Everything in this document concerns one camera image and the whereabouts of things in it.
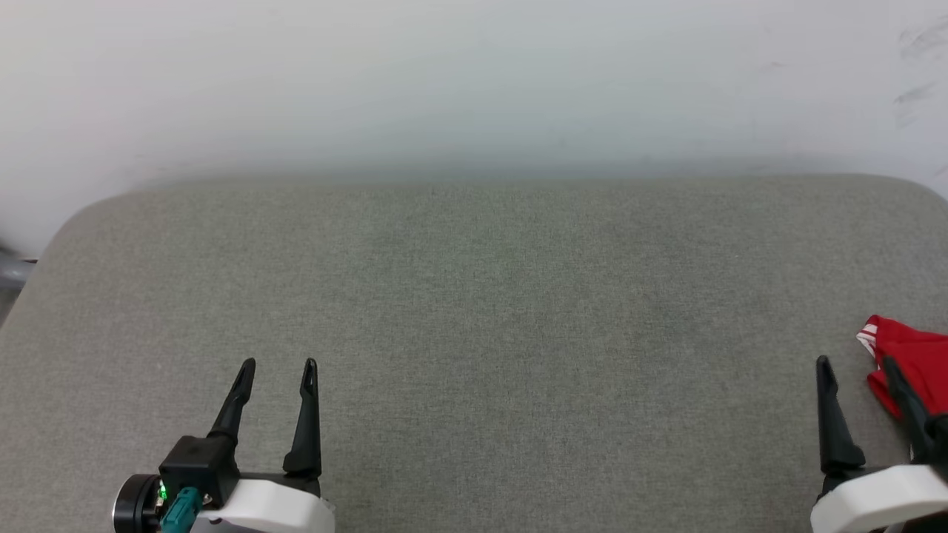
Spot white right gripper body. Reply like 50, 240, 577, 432
810, 463, 948, 533

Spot grey fabric sofa seat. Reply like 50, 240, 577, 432
0, 173, 948, 533

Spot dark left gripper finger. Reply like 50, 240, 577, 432
208, 358, 257, 446
283, 358, 324, 476

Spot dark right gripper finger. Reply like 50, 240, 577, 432
815, 355, 867, 475
881, 355, 935, 464

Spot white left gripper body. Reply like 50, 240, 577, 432
193, 472, 336, 533

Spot red jersey with white trim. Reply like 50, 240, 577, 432
856, 315, 948, 421

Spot teal cable connector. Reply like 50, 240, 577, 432
158, 486, 203, 533

